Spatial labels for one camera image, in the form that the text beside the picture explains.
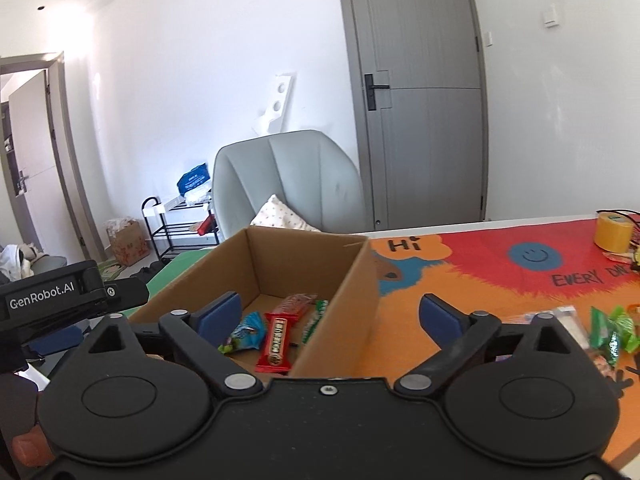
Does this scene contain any white cloth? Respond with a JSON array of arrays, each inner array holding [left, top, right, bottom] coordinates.
[[0, 244, 38, 281]]

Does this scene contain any grey upholstered chair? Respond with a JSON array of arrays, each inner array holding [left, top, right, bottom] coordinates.
[[212, 130, 368, 241]]

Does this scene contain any brown cardboard carton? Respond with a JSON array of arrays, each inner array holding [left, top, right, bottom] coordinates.
[[106, 217, 150, 267]]

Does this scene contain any yellow tape roll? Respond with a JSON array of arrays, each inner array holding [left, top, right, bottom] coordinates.
[[594, 211, 635, 252]]

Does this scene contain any clear red snack packet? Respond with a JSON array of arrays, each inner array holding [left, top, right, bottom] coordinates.
[[272, 294, 318, 321]]

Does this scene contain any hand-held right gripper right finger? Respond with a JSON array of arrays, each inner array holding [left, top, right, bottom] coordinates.
[[394, 294, 598, 401]]

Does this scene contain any white dotted pillow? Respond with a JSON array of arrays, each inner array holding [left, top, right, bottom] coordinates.
[[249, 194, 321, 233]]

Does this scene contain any green and white snack packet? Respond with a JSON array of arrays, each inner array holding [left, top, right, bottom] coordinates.
[[300, 300, 330, 346]]

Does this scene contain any black metal shoe rack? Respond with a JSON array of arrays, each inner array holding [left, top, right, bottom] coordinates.
[[141, 196, 221, 263]]

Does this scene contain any clear white snack packet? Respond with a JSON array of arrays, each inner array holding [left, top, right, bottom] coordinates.
[[505, 306, 588, 348]]

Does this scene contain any person's left hand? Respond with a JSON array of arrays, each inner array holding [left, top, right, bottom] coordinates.
[[11, 422, 56, 468]]

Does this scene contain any colourful cartoon table mat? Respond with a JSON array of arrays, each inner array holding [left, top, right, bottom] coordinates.
[[97, 215, 640, 466]]

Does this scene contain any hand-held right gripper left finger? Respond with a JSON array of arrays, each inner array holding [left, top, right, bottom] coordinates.
[[82, 291, 263, 401]]

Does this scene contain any white foam board with holes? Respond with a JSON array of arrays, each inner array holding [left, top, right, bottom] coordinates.
[[252, 72, 296, 136]]

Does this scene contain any black door handle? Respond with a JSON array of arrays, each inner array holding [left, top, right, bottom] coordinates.
[[364, 74, 391, 112]]

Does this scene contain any red snack bar packet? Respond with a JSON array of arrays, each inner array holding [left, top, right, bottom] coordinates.
[[255, 312, 296, 373]]

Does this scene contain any open room door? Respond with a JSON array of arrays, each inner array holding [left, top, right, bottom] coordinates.
[[0, 51, 96, 261]]

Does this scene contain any blue plastic bag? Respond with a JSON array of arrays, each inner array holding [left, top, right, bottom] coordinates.
[[176, 161, 211, 196]]

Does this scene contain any cardboard box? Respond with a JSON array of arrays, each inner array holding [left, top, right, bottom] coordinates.
[[127, 226, 381, 378]]

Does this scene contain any grey room door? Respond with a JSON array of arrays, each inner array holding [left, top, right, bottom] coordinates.
[[336, 0, 488, 233]]

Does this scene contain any blue snack packet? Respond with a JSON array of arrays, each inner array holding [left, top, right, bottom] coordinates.
[[220, 311, 266, 353]]

